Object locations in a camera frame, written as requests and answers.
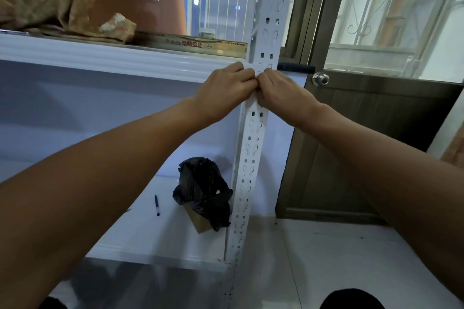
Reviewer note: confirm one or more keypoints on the person's left hand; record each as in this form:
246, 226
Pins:
223, 91

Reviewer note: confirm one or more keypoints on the person's right hand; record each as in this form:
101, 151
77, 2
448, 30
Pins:
284, 97

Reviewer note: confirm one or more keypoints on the person's left fingers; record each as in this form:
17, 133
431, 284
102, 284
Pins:
246, 73

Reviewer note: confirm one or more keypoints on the person's right fingers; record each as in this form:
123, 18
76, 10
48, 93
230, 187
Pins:
264, 84

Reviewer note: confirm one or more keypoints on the white perforated shelf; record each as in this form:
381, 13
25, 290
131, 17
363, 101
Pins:
250, 160

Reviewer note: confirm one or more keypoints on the person's left forearm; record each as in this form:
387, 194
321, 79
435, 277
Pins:
90, 189

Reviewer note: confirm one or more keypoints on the person's right forearm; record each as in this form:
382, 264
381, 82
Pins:
391, 182

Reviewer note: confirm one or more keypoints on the black door latch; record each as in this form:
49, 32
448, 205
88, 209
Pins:
295, 67

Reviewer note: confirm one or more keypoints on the silver round door knob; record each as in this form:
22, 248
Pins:
321, 79

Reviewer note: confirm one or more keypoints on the long golden cardboard box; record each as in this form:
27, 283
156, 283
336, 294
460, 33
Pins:
188, 44

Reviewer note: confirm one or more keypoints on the brown door with glass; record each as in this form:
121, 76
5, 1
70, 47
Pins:
362, 120

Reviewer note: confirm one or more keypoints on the black plastic bag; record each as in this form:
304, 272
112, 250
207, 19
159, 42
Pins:
203, 189

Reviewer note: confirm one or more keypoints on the white shelf board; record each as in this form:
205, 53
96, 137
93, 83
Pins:
108, 59
156, 236

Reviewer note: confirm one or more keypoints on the white ornamental door grille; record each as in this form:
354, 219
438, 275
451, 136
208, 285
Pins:
391, 11

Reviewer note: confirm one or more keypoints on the small brown cardboard box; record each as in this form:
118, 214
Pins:
201, 223

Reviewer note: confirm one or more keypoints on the black pen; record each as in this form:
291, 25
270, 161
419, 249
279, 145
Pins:
157, 205

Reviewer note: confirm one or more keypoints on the person's black trouser knee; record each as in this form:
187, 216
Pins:
355, 300

